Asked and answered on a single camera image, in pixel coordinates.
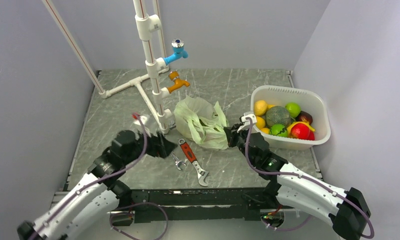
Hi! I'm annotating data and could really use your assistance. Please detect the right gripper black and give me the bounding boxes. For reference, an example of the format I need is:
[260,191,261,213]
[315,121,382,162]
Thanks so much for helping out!
[224,123,257,166]

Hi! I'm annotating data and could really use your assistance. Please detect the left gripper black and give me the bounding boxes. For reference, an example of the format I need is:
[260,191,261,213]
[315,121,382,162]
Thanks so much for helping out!
[124,127,178,165]

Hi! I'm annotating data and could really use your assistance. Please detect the pale green plastic bag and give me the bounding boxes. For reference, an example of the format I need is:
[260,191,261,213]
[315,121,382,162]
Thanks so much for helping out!
[173,96,229,150]

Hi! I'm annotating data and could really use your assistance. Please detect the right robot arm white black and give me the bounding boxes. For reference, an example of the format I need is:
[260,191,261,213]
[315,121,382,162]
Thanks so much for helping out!
[224,124,375,240]

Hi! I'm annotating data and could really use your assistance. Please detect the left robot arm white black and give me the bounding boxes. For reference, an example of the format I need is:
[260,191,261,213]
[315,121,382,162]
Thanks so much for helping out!
[17,130,177,240]

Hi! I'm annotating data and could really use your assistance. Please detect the silver combination wrench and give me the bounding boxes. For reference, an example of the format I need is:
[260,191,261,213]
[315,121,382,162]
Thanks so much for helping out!
[170,151,186,171]

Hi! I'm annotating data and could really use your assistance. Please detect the yellow lemon lower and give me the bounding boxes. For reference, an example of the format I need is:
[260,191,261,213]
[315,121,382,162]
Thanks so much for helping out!
[256,116,266,130]

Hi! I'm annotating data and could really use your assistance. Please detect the yellow lemon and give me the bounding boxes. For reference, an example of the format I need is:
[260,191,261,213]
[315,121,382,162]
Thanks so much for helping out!
[253,100,268,116]
[256,116,266,130]

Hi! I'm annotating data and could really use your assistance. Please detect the yellow lemon upper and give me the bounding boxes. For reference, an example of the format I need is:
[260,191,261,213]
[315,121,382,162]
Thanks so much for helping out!
[253,100,268,116]

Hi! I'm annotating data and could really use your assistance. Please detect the green striped ball fruit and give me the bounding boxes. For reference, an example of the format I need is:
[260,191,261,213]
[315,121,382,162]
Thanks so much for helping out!
[269,123,289,138]

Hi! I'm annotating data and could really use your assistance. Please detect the yellow banana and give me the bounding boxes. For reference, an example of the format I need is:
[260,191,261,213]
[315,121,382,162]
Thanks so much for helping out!
[287,121,316,133]

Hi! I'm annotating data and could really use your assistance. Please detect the red apple in basket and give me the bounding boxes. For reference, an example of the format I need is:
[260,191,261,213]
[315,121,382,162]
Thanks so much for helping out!
[290,125,311,140]

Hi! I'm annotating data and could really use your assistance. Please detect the light green lime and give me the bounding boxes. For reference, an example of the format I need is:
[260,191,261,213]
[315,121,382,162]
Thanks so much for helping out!
[285,102,301,118]

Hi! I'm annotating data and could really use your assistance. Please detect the orange faucet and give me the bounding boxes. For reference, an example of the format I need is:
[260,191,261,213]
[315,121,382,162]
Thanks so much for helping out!
[167,71,190,94]

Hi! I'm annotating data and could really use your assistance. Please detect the dark red plum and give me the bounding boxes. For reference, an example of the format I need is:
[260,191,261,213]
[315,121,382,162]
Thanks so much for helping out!
[296,110,313,125]

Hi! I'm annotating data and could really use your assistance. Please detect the blue faucet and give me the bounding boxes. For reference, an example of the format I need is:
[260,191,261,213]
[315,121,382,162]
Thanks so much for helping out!
[164,38,188,66]

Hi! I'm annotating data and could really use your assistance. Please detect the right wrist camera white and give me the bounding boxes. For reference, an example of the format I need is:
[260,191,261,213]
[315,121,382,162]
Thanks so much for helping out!
[237,111,257,133]

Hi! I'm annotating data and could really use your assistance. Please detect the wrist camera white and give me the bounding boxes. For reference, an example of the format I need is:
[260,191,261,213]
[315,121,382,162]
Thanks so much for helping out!
[237,111,257,133]
[132,113,152,137]

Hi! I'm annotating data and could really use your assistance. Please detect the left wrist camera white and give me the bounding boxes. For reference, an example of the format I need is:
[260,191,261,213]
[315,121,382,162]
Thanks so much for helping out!
[132,113,152,137]

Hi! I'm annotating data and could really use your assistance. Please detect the red handled adjustable wrench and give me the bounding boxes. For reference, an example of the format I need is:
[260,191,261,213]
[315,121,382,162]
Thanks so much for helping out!
[178,138,209,187]

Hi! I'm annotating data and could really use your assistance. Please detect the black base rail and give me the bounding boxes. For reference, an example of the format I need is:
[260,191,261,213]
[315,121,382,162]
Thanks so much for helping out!
[114,187,284,223]

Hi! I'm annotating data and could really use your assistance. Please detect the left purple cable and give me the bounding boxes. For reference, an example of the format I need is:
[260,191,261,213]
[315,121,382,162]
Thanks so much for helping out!
[27,112,169,240]

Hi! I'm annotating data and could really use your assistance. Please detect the purple cable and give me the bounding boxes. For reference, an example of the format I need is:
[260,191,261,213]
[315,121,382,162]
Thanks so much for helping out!
[27,112,169,240]
[244,117,375,240]

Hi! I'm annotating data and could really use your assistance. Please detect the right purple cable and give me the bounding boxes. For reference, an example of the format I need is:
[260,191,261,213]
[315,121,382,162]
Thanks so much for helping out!
[244,117,375,240]

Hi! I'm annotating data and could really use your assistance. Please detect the white pipe frame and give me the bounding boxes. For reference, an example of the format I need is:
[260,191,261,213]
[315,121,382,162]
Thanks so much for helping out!
[42,0,174,135]

